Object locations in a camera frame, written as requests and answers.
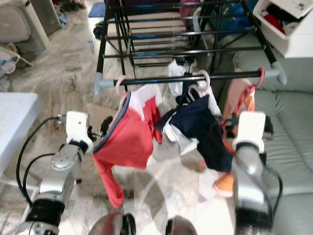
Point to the orange pink garment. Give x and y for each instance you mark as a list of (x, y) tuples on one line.
[(237, 95)]

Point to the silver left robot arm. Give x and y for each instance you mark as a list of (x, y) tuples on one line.
[(58, 191)]

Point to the white hanger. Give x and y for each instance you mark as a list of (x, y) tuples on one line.
[(208, 80)]

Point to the pale pink hanger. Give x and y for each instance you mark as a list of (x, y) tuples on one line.
[(117, 85)]

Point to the navy and white garment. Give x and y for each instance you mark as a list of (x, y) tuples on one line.
[(200, 129)]

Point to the black metal drying rack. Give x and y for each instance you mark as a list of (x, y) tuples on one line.
[(101, 84)]

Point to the grey green leather sofa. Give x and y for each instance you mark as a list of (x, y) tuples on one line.
[(293, 137)]

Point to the small white hanging cloth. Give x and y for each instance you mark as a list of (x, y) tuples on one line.
[(176, 77)]

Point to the pale plastic table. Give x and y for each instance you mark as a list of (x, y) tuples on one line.
[(17, 132)]

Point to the silver robot left leg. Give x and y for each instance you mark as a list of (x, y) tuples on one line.
[(107, 226)]

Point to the silver robot leg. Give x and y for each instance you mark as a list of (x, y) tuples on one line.
[(183, 227), (107, 226)]

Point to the baby bouncer seat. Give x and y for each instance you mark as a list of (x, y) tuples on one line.
[(7, 61)]

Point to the blue storage bin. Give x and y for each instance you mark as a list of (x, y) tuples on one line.
[(234, 22)]

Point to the white storage box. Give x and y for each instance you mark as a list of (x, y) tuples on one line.
[(298, 46)]

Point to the dark cloth heap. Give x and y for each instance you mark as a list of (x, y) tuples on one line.
[(100, 31)]

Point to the silver robot right leg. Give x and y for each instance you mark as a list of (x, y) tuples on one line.
[(183, 227)]

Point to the blue floor mat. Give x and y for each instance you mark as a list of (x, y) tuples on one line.
[(97, 10)]

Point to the grey air appliance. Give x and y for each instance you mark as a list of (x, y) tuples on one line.
[(14, 24)]

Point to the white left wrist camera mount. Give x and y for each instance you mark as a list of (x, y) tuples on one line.
[(77, 126)]

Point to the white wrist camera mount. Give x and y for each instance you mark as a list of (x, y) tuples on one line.
[(249, 129), (77, 126)]

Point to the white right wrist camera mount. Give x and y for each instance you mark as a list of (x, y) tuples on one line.
[(249, 129)]

